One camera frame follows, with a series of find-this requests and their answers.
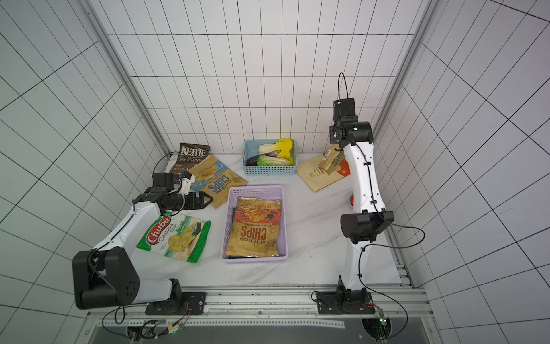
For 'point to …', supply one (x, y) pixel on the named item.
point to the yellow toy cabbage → (285, 145)
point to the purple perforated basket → (266, 192)
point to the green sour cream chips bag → (331, 159)
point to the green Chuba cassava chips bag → (176, 236)
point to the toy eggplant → (252, 160)
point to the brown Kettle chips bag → (190, 154)
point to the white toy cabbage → (264, 149)
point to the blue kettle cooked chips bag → (215, 178)
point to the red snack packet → (351, 199)
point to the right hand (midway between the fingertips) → (336, 129)
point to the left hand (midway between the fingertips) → (200, 203)
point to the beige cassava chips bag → (316, 178)
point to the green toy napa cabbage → (265, 160)
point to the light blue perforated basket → (251, 149)
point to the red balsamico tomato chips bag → (256, 228)
